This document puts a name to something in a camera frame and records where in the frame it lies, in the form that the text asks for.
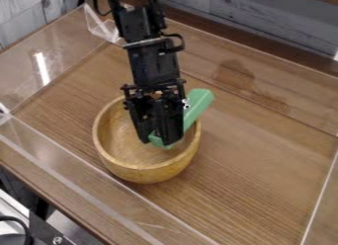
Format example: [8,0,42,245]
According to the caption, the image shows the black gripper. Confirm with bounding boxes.
[122,36,186,146]

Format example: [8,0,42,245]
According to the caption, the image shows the green rectangular block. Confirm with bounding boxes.
[148,88,217,150]

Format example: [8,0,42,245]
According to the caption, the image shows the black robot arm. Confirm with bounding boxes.
[108,0,186,145]

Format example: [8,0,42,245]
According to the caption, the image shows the brown wooden bowl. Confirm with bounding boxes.
[92,96,202,184]

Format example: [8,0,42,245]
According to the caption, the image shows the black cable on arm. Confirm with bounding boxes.
[159,33,187,55]

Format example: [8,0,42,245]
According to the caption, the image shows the clear acrylic corner bracket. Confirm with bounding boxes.
[83,4,120,43]

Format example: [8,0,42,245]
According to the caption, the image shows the clear acrylic tray wall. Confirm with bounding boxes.
[0,107,221,245]

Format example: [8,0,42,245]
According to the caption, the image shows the black cable lower left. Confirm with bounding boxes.
[0,214,35,245]

